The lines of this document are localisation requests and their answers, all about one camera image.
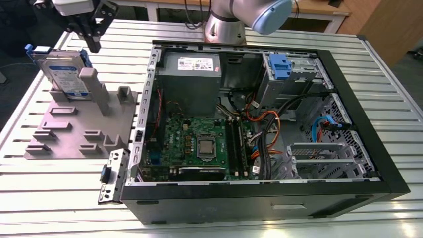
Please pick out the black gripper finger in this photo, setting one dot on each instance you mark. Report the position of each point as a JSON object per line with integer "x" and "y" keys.
{"x": 107, "y": 15}
{"x": 73, "y": 31}

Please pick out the hard disk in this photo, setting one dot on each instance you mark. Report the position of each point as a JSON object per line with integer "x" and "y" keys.
{"x": 64, "y": 74}

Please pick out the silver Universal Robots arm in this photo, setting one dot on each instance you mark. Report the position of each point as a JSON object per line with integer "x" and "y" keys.
{"x": 224, "y": 27}

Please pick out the metal disk bay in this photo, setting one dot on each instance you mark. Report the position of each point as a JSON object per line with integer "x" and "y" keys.
{"x": 323, "y": 161}

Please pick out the grey parts rack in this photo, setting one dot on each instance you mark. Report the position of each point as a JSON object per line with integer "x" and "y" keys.
{"x": 83, "y": 124}

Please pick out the grey power supply unit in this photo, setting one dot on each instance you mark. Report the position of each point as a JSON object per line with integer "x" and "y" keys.
{"x": 188, "y": 94}

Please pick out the green motherboard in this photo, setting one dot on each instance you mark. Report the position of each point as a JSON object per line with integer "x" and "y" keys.
{"x": 178, "y": 138}

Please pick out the blue drive latch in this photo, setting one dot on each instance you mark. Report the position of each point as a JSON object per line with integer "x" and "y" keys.
{"x": 280, "y": 67}

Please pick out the CPU socket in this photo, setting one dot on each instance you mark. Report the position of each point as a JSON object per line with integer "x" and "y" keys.
{"x": 206, "y": 136}

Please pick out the metal optical drive cage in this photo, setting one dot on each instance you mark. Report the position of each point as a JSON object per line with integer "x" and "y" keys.
{"x": 280, "y": 91}

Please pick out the silver CPU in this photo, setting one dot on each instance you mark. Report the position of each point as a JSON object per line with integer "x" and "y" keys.
{"x": 207, "y": 147}

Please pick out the green RAM stick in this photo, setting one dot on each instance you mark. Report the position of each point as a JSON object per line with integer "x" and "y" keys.
{"x": 243, "y": 148}

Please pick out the black graphics card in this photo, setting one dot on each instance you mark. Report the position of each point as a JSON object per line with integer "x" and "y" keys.
{"x": 198, "y": 173}

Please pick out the black open PC case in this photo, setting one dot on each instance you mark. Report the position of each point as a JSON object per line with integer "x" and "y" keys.
{"x": 231, "y": 203}

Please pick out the brown wooden cabinet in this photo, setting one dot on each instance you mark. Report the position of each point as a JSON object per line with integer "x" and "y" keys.
{"x": 386, "y": 29}

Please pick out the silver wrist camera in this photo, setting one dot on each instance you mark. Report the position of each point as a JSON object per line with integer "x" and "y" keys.
{"x": 73, "y": 7}

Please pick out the wooden desk white frame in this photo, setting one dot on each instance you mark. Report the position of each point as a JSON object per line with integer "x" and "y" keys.
{"x": 323, "y": 10}
{"x": 151, "y": 15}

